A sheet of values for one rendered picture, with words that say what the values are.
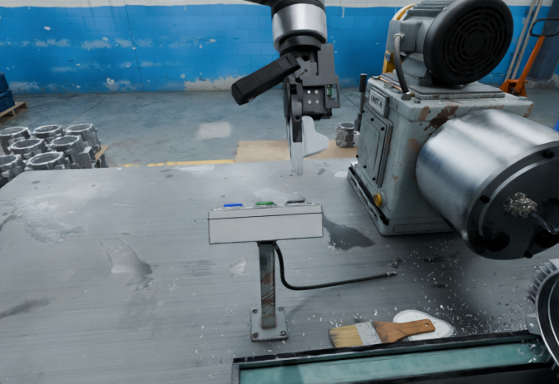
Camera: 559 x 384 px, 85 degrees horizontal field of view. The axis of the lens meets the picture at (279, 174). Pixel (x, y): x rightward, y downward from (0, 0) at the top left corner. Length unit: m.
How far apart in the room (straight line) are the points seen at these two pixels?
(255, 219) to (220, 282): 0.31
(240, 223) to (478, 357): 0.38
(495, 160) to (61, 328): 0.84
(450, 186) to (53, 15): 6.23
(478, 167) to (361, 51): 5.53
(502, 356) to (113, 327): 0.65
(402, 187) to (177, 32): 5.30
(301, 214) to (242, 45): 5.33
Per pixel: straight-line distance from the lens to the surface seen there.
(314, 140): 0.48
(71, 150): 2.43
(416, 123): 0.74
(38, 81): 6.82
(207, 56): 5.78
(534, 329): 0.59
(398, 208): 0.84
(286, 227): 0.46
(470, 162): 0.62
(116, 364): 0.69
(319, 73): 0.52
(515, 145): 0.62
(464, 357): 0.56
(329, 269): 0.76
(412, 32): 0.89
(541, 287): 0.56
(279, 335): 0.64
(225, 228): 0.46
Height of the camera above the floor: 1.34
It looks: 29 degrees down
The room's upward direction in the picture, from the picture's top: straight up
